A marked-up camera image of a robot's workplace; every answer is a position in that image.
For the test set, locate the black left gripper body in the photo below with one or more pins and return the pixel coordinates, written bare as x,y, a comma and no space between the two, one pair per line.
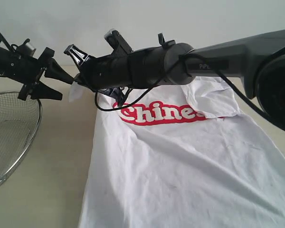
27,70

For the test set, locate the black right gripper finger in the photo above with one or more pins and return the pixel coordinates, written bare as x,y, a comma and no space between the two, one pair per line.
77,55

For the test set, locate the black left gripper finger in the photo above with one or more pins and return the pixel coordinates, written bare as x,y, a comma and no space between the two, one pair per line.
55,71
42,91

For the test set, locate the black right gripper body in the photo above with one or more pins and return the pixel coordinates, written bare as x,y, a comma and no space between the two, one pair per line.
104,72

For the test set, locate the white t-shirt red logo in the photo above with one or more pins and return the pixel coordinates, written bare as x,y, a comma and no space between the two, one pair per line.
182,157

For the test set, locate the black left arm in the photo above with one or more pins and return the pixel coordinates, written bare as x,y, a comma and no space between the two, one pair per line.
5,51

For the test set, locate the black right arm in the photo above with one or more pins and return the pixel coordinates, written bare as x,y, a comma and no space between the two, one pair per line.
258,61

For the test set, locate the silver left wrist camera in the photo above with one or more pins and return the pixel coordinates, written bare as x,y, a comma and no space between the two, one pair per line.
26,48

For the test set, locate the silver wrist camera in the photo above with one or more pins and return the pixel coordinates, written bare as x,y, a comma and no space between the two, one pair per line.
118,43
26,48

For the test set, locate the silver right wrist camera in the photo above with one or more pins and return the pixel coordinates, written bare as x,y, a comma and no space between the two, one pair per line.
118,43

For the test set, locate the silver wire mesh basket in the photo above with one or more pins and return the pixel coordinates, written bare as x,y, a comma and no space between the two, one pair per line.
19,124

